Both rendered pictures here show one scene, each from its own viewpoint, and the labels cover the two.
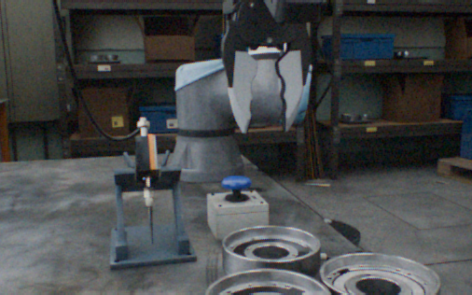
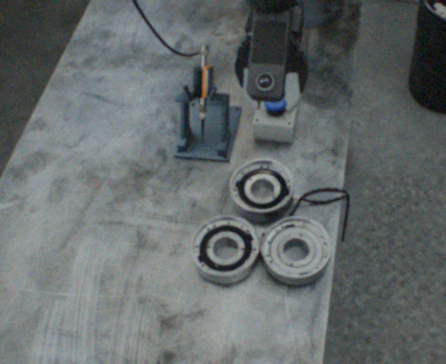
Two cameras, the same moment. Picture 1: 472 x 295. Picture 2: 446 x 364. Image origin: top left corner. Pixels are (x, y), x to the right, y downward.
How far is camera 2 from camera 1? 0.61 m
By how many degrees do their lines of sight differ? 51
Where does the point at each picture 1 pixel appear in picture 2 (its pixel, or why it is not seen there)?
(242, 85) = not seen: hidden behind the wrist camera
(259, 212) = (286, 130)
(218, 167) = (309, 16)
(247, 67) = not seen: hidden behind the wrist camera
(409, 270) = (326, 240)
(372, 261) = (311, 224)
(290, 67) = (288, 82)
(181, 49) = not seen: outside the picture
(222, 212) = (257, 125)
